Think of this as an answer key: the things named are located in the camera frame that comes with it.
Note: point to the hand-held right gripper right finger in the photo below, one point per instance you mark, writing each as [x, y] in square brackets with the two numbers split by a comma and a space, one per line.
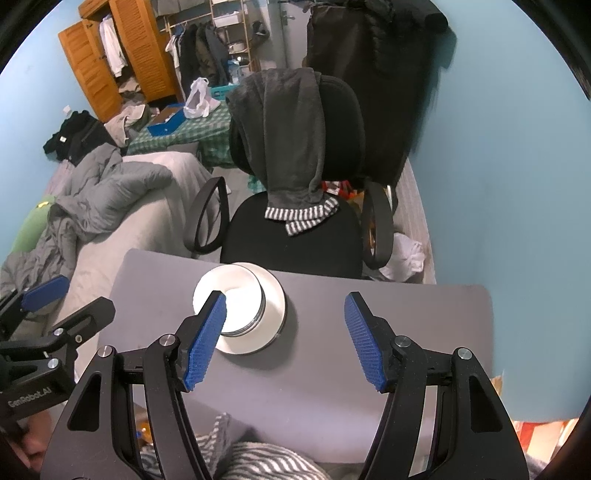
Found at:
[364, 341]

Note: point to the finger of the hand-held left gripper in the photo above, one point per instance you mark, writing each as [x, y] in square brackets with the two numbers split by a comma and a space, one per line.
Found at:
[44, 291]
[83, 321]

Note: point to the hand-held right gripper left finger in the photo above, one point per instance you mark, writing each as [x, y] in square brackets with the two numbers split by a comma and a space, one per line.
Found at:
[205, 341]

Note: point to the person's left hand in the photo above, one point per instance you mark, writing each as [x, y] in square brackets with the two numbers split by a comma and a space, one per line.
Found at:
[39, 438]

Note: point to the green pillow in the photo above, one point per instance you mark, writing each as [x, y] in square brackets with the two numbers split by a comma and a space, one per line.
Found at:
[30, 226]

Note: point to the white cloth on floor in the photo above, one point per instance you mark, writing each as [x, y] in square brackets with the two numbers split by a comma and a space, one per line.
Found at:
[406, 258]

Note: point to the bed with light sheet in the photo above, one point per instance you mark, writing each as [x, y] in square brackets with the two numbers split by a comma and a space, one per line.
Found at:
[138, 230]

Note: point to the grey duvet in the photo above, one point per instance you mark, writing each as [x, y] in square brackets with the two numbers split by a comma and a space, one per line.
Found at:
[101, 189]

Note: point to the black office chair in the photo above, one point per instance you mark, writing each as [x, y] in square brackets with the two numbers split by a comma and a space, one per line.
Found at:
[295, 235]

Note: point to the striped grey white garment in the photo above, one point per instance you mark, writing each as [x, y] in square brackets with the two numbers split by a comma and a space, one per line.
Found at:
[258, 461]

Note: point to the red packaging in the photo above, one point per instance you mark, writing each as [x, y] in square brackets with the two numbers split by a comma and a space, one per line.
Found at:
[341, 188]

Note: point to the black clothing pile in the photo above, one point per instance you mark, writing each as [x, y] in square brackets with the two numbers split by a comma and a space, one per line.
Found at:
[74, 134]

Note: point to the grey clothes pile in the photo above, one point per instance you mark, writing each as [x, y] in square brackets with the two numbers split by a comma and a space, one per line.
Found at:
[127, 122]

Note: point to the green checkered cloth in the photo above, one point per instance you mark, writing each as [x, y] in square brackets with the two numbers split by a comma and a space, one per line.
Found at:
[184, 143]

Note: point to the red orange box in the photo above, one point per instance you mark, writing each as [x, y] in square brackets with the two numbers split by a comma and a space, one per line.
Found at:
[545, 438]

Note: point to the blue box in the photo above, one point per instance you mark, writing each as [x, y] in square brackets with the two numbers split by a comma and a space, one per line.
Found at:
[166, 123]

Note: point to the dark grey hoodie striped cuffs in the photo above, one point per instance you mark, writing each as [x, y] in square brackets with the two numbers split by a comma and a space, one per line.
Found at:
[286, 129]

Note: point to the white plastic bag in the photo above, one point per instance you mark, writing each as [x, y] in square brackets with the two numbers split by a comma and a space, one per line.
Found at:
[198, 101]

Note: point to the white hanging shirt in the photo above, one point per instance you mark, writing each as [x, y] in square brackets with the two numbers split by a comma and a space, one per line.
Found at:
[113, 46]

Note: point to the wooden wardrobe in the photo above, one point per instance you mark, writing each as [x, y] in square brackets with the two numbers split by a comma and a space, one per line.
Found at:
[138, 50]

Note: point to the black hanging jacket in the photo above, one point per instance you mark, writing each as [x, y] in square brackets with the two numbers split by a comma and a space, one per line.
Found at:
[369, 69]

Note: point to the rack of dark clothes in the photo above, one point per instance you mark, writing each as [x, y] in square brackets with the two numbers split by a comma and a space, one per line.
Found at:
[198, 50]

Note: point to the shelf unit with boxes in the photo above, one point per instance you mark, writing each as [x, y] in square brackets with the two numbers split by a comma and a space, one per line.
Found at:
[231, 23]

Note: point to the grey door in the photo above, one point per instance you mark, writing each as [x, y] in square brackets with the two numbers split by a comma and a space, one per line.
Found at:
[293, 27]

